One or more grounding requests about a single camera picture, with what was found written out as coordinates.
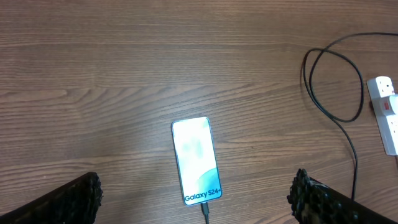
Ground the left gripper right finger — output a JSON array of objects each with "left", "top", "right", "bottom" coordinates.
[{"left": 287, "top": 169, "right": 397, "bottom": 224}]

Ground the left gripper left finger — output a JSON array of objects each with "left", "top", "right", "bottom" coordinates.
[{"left": 1, "top": 172, "right": 103, "bottom": 224}]

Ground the Samsung Galaxy smartphone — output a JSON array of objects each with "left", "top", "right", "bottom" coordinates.
[{"left": 171, "top": 117, "right": 223, "bottom": 206}]

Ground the white charger plug adapter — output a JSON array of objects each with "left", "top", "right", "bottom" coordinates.
[{"left": 379, "top": 94, "right": 398, "bottom": 116}]

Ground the white power strip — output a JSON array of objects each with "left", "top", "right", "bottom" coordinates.
[{"left": 367, "top": 76, "right": 397, "bottom": 156}]

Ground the black USB charging cable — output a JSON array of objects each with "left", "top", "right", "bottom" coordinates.
[{"left": 200, "top": 32, "right": 398, "bottom": 224}]

